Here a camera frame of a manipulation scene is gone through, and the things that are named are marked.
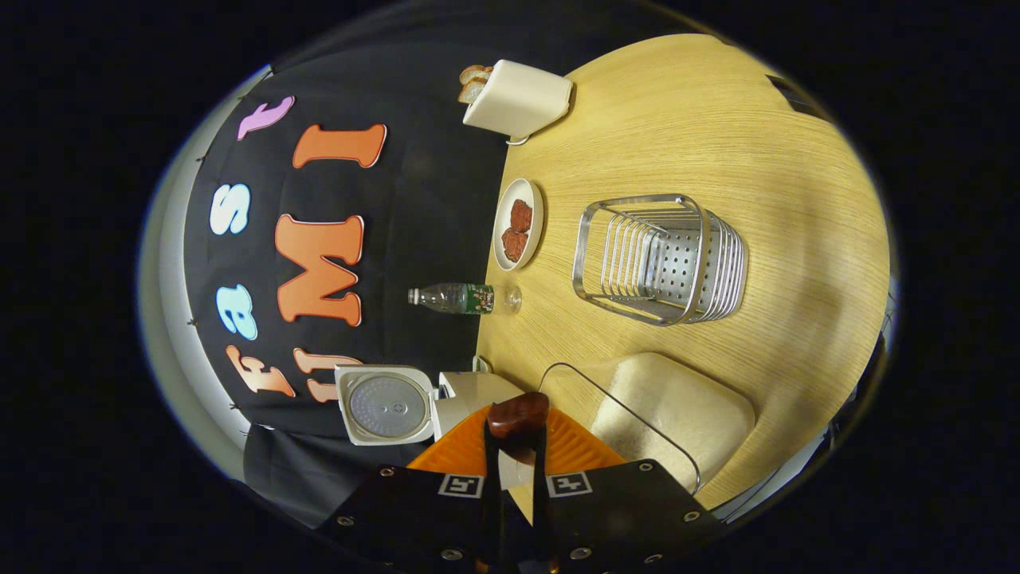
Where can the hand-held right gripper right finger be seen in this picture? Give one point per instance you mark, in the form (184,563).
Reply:
(542,518)

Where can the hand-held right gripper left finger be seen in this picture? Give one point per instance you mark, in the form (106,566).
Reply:
(491,518)

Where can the dark wooden spoon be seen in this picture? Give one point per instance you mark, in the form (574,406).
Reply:
(518,413)

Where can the white rice cooker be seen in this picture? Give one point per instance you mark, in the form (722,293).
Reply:
(386,402)

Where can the clear container of rice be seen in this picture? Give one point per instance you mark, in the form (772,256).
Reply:
(677,414)

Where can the small white dish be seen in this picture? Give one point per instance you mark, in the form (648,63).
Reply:
(482,365)

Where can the clear plastic water bottle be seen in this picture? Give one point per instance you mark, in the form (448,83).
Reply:
(462,298)

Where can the red meat piece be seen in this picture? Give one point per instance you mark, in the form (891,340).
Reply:
(515,244)
(521,215)

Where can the black backdrop cloth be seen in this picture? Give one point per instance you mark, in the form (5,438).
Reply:
(414,207)

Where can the white round plate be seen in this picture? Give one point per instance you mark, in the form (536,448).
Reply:
(535,191)

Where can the white toaster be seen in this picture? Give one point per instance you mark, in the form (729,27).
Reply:
(522,100)

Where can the toasted bread slice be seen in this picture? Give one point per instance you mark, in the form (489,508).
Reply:
(472,92)
(476,73)

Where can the dark flat object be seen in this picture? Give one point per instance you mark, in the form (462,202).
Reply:
(797,97)

